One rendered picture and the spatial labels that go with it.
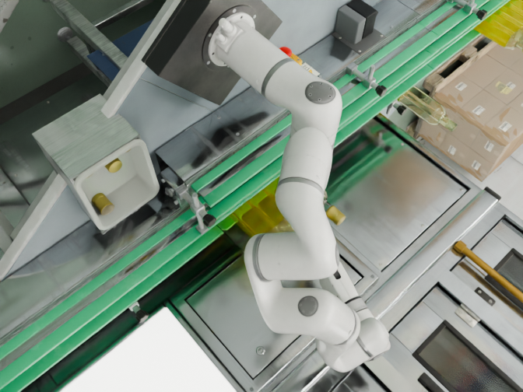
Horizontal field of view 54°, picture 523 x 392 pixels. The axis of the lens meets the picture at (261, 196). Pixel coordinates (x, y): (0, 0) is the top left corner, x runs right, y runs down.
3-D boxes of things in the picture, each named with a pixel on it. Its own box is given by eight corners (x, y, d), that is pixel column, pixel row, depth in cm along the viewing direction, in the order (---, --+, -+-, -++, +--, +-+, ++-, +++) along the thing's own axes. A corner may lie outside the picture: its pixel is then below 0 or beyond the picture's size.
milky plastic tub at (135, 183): (82, 210, 125) (102, 234, 121) (50, 156, 106) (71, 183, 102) (142, 170, 131) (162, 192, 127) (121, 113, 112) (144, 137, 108)
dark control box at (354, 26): (333, 30, 151) (354, 45, 148) (336, 8, 145) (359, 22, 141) (352, 18, 154) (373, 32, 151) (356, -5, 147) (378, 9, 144)
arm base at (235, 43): (190, 45, 104) (240, 88, 98) (229, -6, 102) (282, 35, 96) (225, 71, 118) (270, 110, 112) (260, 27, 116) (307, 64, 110)
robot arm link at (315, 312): (359, 263, 103) (292, 264, 110) (317, 222, 86) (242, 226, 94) (353, 346, 96) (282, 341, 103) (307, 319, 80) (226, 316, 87)
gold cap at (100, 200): (113, 201, 121) (103, 190, 122) (100, 209, 119) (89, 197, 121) (115, 209, 124) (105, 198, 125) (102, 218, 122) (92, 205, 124)
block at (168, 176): (163, 194, 133) (179, 211, 131) (156, 173, 125) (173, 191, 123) (173, 186, 135) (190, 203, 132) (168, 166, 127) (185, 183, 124)
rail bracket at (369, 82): (342, 73, 145) (378, 99, 140) (345, 54, 139) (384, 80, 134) (352, 66, 146) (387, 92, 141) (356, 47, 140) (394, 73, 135)
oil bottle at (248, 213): (215, 202, 142) (267, 254, 134) (214, 191, 138) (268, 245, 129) (231, 190, 144) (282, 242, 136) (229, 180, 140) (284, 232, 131)
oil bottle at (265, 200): (231, 190, 145) (283, 241, 136) (230, 180, 140) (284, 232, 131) (246, 179, 147) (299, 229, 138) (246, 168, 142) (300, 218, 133)
